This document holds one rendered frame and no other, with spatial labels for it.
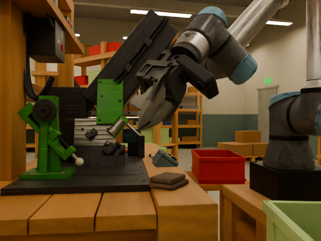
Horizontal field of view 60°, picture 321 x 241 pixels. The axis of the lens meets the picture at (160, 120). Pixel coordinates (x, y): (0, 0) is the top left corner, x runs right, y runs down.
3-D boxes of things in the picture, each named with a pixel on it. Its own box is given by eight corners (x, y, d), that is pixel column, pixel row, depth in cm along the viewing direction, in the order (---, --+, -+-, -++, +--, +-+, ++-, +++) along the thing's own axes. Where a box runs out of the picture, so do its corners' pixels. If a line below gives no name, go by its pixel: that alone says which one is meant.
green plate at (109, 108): (123, 128, 130) (123, 86, 135) (123, 123, 122) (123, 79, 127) (98, 128, 128) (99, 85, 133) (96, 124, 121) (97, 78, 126)
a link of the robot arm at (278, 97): (290, 133, 96) (291, 93, 96) (322, 136, 83) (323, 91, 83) (260, 134, 93) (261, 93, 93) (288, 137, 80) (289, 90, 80)
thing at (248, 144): (252, 156, 792) (252, 130, 792) (272, 160, 717) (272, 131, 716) (215, 158, 751) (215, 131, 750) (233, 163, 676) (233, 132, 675)
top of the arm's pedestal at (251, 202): (301, 191, 107) (301, 181, 107) (377, 223, 76) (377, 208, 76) (222, 195, 103) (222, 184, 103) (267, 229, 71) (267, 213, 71)
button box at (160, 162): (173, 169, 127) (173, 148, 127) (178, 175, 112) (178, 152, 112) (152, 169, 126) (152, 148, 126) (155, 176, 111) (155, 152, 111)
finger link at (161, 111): (127, 134, 56) (151, 102, 60) (150, 140, 52) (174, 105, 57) (121, 123, 54) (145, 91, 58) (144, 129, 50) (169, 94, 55)
